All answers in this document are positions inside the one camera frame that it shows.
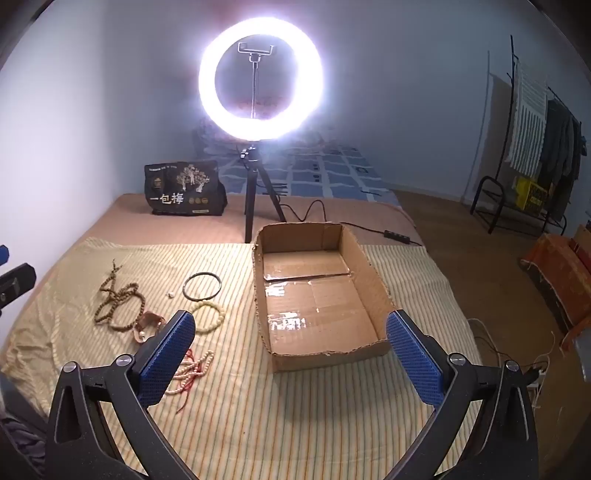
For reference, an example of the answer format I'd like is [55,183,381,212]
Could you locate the yellow box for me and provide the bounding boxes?
[515,178,548,208]

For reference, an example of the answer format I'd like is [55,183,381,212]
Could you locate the dark bangle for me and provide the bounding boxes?
[182,272,221,302]

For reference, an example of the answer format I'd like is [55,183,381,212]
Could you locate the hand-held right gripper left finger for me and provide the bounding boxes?
[45,309,197,480]

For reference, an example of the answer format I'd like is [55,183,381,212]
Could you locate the cream bead bracelet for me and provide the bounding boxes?
[187,301,227,334]

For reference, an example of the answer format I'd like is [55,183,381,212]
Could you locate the white ring light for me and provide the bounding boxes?
[198,18,335,141]

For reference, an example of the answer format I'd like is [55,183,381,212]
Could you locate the black printed bag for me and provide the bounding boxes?
[144,161,228,217]

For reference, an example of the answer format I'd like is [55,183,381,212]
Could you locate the black cable with switch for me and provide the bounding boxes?
[272,199,416,243]

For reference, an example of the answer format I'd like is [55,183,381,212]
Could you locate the tan bed sheet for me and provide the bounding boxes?
[78,191,423,247]

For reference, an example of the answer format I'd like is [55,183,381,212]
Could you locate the cardboard box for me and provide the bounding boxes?
[252,222,397,374]

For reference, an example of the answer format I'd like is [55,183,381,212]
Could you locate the pearl bracelet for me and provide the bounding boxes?
[130,311,166,346]

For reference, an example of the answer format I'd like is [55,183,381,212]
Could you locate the dark hanging clothes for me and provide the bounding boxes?
[538,97,587,222]

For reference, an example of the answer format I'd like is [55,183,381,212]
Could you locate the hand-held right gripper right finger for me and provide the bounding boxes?
[385,309,541,480]

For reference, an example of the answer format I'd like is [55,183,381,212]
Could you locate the blue patterned blanket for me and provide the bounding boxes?
[191,127,400,206]

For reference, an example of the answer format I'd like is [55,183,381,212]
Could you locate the orange covered box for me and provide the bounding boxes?
[519,233,591,333]

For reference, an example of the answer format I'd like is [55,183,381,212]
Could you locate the striped towel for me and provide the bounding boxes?
[505,60,550,178]

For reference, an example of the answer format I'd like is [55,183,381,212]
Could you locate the black tripod stand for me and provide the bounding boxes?
[237,60,288,244]

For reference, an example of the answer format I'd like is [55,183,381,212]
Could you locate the grey cloth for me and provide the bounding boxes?
[0,374,51,480]

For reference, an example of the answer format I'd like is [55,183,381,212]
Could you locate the striped yellow cloth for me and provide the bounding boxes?
[0,237,483,480]

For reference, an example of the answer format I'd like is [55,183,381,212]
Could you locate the white bead red cord necklace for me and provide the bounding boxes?
[164,348,215,414]

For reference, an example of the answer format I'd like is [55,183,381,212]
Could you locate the black clothes rack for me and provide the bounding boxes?
[471,34,585,236]

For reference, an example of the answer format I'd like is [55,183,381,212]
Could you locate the phone holder clamp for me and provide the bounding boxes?
[238,41,276,63]

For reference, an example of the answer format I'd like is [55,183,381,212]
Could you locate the white cable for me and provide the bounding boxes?
[466,318,555,409]

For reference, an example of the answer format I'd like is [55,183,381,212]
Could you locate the wooden bead necklace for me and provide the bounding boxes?
[93,259,147,330]

